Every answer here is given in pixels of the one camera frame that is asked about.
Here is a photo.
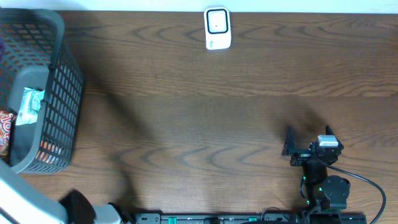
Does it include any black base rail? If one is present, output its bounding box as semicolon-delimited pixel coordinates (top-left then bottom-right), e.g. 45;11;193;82
133;212;366;224

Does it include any teal white snack packet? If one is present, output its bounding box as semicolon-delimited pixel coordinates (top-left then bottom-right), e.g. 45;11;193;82
16;87;45;126

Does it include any white barcode scanner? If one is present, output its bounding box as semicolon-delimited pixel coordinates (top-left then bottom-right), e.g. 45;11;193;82
203;7;232;50

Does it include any dark grey plastic basket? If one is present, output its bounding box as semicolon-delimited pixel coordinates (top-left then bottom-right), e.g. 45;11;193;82
1;9;85;174

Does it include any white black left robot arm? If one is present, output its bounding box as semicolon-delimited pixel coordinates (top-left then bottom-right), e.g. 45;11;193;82
1;161;136;224

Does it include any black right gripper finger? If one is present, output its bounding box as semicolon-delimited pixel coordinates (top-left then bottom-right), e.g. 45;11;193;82
325;125;344;150
281;126;296;156

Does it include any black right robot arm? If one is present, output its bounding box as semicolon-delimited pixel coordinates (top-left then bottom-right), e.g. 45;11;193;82
282;126;350;212

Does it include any red orange snack bag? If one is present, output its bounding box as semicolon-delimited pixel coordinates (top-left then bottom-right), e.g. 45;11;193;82
0;111;16;163

